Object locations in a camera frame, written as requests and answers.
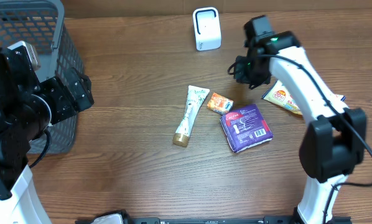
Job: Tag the white cream tube gold cap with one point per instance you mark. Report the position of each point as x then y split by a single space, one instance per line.
195 98

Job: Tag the small orange snack packet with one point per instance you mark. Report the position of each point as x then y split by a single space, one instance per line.
220 104

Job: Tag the purple sanitary pad pack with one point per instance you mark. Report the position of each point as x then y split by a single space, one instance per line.
245 128

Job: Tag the colourful wet wipes pack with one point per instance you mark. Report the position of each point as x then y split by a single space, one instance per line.
280 96

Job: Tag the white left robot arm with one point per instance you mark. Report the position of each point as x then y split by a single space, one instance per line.
27 108

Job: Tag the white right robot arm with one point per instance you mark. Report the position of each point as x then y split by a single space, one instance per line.
335 139

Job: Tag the white barcode scanner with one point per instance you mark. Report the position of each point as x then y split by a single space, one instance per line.
206 24

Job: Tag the grey plastic mesh basket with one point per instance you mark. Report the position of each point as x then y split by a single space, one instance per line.
40 23

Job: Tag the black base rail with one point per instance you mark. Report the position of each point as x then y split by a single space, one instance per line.
122 216

